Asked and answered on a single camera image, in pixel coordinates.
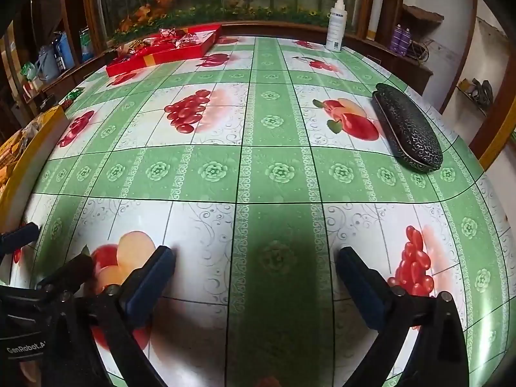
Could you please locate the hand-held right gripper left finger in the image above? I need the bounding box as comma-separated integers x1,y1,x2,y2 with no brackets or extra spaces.
52,245,177,387

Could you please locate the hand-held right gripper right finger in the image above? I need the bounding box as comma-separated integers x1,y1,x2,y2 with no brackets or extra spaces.
331,246,471,387

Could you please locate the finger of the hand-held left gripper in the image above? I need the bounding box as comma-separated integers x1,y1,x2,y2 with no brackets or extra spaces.
35,253,98,293
0,223,42,254

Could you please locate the yellow cardboard box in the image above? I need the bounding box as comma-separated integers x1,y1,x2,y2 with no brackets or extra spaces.
0,105,69,210

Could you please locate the green fruit-print tablecloth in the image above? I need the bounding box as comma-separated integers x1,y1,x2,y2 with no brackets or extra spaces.
0,34,516,387

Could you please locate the small green snack packet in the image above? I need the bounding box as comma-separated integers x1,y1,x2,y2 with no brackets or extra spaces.
60,89,84,109

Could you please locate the black patterned glasses case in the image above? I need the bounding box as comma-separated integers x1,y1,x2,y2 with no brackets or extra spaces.
371,83,444,174

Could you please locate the blue plastic jug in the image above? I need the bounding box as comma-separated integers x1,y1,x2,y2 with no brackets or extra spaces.
36,44,61,82

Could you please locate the blue box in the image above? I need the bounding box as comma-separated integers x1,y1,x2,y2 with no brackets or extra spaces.
54,31,75,69

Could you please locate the green and white pack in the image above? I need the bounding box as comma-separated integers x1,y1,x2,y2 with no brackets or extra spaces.
78,27,94,63

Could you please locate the red gift box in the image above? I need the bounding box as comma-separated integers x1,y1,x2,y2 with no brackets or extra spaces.
105,24,223,77

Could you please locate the white spray bottle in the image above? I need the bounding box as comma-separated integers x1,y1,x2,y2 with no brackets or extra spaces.
325,0,348,52

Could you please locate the white paper roll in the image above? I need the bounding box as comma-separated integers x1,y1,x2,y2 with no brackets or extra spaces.
367,0,390,41

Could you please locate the clutter on wall shelf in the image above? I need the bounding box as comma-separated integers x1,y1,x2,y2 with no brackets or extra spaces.
457,77,495,108

